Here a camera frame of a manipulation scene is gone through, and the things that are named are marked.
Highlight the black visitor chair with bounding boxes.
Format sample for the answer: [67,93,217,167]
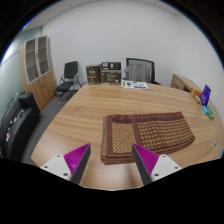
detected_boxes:
[54,60,82,105]

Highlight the black mesh office chair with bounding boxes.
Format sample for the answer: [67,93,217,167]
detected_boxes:
[124,57,161,86]

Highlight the brown patterned towel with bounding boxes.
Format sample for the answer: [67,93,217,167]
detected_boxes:
[100,111,196,166]

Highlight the tall wooden glass-door cabinet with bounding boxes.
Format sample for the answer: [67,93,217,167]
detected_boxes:
[18,34,57,111]

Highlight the tall brown cardboard box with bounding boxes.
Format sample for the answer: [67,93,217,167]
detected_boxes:
[85,64,102,86]

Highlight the purple sign card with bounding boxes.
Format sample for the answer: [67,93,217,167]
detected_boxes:
[200,84,213,107]

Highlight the white printed paper sheet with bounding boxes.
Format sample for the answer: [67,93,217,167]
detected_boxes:
[120,79,150,91]

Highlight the low wooden sideboard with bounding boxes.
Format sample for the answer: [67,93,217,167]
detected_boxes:
[170,73,203,95]

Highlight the black leather sofa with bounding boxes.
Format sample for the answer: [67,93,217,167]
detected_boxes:
[0,92,43,163]

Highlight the small green box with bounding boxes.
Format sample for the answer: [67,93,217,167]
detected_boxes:
[206,106,216,120]

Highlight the wide dark cardboard box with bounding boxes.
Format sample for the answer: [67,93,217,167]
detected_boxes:
[99,61,123,85]

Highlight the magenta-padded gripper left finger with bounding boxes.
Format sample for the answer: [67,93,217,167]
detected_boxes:
[40,142,92,186]

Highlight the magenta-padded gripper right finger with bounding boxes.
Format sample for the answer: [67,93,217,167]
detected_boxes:
[131,143,183,186]

